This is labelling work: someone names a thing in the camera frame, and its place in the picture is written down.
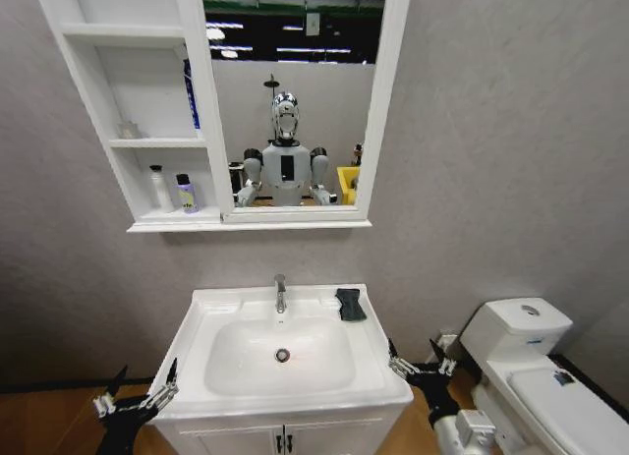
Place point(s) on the yellow plastic bin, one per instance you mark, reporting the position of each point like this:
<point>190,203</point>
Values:
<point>348,185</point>

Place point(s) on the dark grey folded towel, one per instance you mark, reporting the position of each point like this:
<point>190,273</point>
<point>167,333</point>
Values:
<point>352,306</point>

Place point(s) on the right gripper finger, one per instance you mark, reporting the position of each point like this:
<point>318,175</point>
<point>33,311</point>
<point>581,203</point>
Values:
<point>400,367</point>
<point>446,365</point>

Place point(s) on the white wall outlet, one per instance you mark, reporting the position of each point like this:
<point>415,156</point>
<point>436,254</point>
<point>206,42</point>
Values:
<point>448,339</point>

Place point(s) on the blue sticker on toilet tank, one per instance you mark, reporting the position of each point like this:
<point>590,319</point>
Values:
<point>535,341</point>

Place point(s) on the small clear glass jar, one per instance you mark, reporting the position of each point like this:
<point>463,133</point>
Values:
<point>129,130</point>

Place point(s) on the white wall mirror cabinet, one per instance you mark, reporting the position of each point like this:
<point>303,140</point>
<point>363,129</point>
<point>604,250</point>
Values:
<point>142,101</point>

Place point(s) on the white bottle with black cap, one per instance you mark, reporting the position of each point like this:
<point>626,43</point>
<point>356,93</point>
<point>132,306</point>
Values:
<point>161,192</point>

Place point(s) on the white ceramic toilet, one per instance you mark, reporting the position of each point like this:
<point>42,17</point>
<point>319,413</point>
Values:
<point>540,406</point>

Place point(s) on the white vanity cabinet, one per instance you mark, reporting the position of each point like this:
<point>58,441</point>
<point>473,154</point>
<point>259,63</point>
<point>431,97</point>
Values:
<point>221,437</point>

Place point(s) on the dark tag on toilet lid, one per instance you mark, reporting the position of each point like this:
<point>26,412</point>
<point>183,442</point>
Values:
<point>563,378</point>

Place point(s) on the white ceramic washbasin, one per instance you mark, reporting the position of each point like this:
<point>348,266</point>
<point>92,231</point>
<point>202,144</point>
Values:
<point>236,312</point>

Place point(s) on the cabinet mirror glass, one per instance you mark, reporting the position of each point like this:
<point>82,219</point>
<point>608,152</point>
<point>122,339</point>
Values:
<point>334,106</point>

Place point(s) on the blue tube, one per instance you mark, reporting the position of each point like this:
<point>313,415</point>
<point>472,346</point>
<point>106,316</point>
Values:
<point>192,96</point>

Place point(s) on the chrome toilet flush button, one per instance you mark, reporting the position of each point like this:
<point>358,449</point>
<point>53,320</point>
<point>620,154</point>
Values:
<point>530,310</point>

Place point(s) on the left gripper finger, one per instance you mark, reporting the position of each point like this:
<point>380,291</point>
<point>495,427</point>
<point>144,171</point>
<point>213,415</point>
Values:
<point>162,393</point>
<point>104,405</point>

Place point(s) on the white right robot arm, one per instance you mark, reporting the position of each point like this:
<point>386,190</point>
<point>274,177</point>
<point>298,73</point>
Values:
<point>467,433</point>

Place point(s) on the chrome sink drain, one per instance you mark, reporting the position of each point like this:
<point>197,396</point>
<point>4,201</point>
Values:
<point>282,355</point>

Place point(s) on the purple bottle with black cap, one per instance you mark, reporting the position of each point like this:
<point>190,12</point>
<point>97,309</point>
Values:
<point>187,197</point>

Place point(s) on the chrome faucet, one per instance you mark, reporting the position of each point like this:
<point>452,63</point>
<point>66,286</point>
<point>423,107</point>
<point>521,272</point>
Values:
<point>280,295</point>

